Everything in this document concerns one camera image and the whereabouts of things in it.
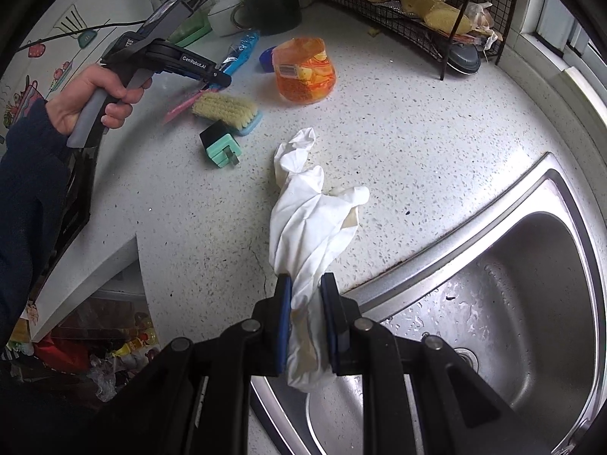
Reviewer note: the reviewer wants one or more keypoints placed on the white lidded pot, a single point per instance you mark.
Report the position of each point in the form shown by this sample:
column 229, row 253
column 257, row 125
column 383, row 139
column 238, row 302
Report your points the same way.
column 223, row 19

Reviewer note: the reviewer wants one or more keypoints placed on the person's left forearm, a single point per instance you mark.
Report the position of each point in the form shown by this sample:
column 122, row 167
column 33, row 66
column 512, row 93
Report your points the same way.
column 23, row 199

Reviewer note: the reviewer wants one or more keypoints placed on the orange clear plastic jar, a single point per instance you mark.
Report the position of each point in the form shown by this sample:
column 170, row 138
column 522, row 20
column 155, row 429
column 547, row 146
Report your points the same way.
column 303, row 76

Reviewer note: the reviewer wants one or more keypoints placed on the blue bottle cap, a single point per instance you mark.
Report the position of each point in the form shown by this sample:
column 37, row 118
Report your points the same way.
column 266, row 59

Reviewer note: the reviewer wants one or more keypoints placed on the white window frame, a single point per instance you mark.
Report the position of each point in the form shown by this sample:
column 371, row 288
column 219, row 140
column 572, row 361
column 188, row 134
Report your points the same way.
column 555, row 9

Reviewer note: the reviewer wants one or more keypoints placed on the blue scrub brush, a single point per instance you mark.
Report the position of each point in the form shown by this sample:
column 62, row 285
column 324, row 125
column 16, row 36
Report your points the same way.
column 223, row 106

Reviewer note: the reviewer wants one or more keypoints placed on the pile of colourful packaging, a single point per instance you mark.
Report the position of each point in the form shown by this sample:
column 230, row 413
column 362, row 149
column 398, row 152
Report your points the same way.
column 128, row 346

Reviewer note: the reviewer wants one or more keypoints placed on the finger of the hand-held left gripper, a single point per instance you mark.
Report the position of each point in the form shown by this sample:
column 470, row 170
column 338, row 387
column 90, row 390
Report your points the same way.
column 220, row 78

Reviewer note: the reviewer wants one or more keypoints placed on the green and black gadget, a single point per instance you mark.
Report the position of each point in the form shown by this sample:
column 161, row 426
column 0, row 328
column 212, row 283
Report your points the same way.
column 219, row 144

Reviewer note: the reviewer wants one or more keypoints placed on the stainless steel sink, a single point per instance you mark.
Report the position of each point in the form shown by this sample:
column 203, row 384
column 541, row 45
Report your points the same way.
column 521, row 294

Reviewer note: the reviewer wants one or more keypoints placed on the person's left hand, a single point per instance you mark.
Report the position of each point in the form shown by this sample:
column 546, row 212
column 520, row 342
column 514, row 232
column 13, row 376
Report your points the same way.
column 71, row 99

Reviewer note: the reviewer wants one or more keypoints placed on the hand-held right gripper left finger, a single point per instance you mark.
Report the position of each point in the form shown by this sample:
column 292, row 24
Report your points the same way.
column 283, row 322

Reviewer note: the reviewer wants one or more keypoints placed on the green plastic tray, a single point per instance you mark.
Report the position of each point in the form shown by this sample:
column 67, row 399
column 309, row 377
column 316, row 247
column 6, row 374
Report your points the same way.
column 194, row 33

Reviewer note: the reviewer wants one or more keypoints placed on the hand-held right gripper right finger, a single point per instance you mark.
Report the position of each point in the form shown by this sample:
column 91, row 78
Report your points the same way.
column 329, row 322

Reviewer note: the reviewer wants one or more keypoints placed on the dark green mug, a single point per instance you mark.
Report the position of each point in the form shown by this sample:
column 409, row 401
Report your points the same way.
column 270, row 9

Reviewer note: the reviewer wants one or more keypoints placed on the pink toothbrush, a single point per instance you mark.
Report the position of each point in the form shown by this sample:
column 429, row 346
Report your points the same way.
column 182, row 104

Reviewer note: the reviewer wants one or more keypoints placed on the blue plastic wrapper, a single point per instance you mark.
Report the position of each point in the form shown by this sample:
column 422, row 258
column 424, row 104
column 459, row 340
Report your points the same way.
column 244, row 47

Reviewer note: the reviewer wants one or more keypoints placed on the white cloth rag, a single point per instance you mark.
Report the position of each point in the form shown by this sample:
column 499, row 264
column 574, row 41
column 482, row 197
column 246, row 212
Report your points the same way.
column 308, row 218

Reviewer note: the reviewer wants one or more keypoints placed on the dark blue round lid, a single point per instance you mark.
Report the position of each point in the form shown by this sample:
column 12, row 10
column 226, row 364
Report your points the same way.
column 464, row 59

